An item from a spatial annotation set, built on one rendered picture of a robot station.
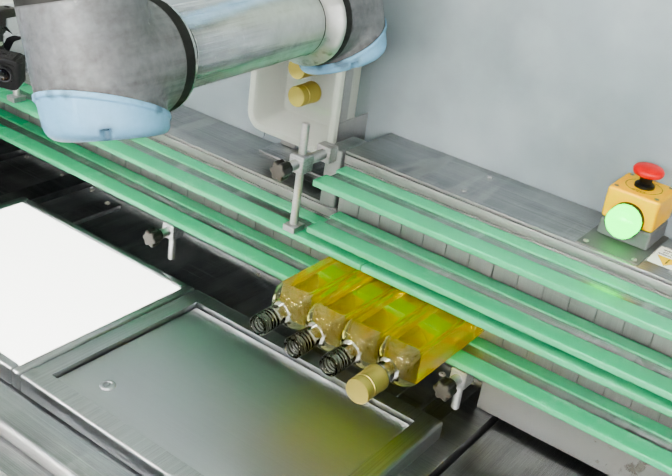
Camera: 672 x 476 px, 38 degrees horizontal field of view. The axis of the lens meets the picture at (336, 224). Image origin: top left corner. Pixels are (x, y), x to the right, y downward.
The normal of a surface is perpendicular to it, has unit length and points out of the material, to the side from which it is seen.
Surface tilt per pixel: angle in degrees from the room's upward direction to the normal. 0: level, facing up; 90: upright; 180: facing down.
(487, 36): 0
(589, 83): 0
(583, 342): 90
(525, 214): 90
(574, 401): 90
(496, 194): 90
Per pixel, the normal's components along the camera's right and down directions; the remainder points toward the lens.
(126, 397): 0.13, -0.89
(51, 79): -0.49, 0.29
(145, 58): 0.84, 0.03
